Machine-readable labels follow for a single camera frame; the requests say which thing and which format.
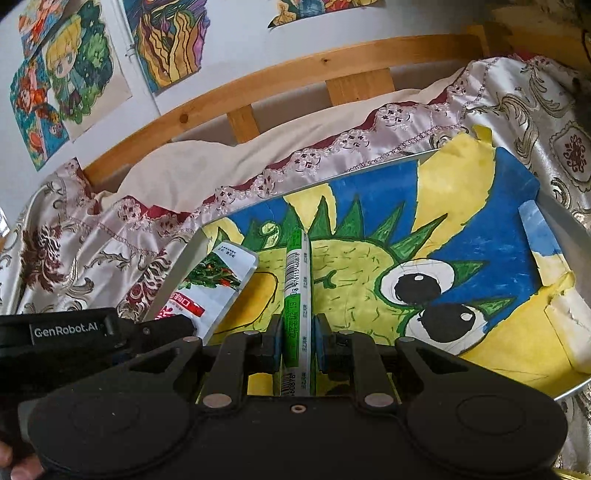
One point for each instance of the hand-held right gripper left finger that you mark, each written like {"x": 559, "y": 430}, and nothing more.
{"x": 276, "y": 346}

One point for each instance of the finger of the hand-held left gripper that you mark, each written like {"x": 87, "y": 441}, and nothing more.
{"x": 166, "y": 328}

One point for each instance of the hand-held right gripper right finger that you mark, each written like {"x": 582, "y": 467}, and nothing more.
{"x": 319, "y": 346}

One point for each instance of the green and white snack packet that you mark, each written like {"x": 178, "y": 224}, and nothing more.
{"x": 298, "y": 286}

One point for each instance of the white snack packet red label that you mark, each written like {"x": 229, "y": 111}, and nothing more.
{"x": 217, "y": 281}

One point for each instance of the person's left hand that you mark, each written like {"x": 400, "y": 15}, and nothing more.
{"x": 21, "y": 464}

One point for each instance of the patterned satin blanket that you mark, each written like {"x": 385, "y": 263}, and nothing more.
{"x": 92, "y": 258}

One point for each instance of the cream pillow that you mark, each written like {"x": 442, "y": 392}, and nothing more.
{"x": 207, "y": 161}

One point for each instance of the wooden bed headboard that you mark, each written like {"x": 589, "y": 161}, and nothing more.
{"x": 277, "y": 71}

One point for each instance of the yellow wooden furniture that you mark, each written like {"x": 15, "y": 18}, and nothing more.
{"x": 535, "y": 27}

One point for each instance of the blue wall drawing orange figure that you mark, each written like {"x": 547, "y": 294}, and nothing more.
{"x": 32, "y": 120}

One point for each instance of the blonde figure wall drawing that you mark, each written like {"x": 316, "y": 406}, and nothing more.
{"x": 78, "y": 69}

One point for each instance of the seaweed wall drawing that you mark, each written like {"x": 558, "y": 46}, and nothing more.
{"x": 166, "y": 41}

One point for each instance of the orange-haired figure wall drawing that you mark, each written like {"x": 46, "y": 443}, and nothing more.
{"x": 39, "y": 21}

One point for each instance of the landscape wall drawing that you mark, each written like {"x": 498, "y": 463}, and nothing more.
{"x": 323, "y": 9}

